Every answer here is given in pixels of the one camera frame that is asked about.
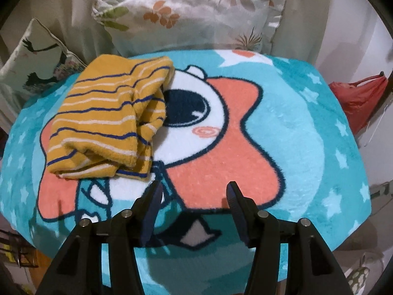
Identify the red bag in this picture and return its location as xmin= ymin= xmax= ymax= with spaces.
xmin=328 ymin=71 xmax=389 ymax=136

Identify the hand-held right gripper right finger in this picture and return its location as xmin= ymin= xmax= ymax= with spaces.
xmin=226 ymin=181 xmax=353 ymax=295

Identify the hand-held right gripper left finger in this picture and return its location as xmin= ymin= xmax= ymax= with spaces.
xmin=35 ymin=181 xmax=164 ymax=295

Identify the turtle print cloth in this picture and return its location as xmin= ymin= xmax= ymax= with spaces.
xmin=344 ymin=252 xmax=384 ymax=295

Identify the yellow striped sweater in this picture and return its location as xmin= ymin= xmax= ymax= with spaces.
xmin=46 ymin=55 xmax=175 ymax=180

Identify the crane print pillow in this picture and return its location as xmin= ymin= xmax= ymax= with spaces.
xmin=0 ymin=18 xmax=88 ymax=114

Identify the turquoise star cartoon blanket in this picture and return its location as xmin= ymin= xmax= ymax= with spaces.
xmin=0 ymin=49 xmax=372 ymax=295

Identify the floral ruffled pillow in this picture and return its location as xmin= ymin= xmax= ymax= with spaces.
xmin=91 ymin=0 xmax=287 ymax=58

